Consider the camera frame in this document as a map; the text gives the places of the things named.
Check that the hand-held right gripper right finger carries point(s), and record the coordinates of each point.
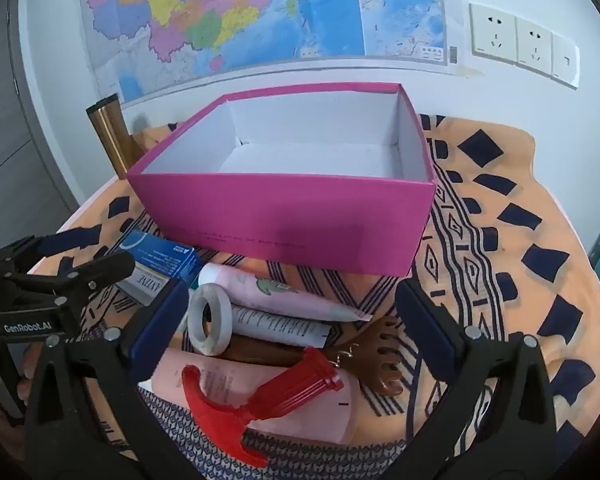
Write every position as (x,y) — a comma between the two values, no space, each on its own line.
(430,330)

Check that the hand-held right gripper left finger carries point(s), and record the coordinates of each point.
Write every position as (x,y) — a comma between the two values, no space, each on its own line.
(155,325)

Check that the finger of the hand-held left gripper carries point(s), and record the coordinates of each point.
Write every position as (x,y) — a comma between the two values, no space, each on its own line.
(90,272)
(35,252)

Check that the white carton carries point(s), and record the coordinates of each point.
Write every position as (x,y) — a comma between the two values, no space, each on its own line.
(141,282)

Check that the brown back scratcher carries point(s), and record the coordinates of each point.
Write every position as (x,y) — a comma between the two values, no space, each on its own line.
(380,360)

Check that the white tape roll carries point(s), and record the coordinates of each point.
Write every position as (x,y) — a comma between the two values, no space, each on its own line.
(225,321)

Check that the blue carton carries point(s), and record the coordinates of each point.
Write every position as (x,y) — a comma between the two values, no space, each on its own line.
(160,255)

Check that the pink tube with green print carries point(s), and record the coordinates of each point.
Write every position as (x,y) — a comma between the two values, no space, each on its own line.
(260,287)

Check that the white tube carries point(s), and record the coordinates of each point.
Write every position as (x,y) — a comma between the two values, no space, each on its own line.
(275,325)

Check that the red plastic tool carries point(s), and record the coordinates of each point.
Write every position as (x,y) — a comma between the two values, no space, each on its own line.
(280,390)

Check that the large plain pink tube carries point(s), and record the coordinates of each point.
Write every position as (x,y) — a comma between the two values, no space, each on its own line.
(305,416)

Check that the pink cardboard box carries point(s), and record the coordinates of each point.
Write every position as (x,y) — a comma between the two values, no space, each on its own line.
(280,220)

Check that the person's left hand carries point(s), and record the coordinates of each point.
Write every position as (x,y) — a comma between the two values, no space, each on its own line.
(29,367)

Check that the orange patterned blanket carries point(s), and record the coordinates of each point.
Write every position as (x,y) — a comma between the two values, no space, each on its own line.
(480,260)

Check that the grey door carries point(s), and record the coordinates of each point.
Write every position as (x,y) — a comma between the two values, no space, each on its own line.
(10,120)

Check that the bronze metal bottle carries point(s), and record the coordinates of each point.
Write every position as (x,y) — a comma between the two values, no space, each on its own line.
(112,135)

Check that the colourful wall map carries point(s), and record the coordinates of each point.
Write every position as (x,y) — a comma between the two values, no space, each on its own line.
(230,10)

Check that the white wall switch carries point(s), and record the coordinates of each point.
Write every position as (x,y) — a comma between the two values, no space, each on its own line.
(564,61)

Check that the white wall socket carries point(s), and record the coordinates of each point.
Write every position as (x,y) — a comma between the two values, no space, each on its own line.
(492,35)
(534,46)

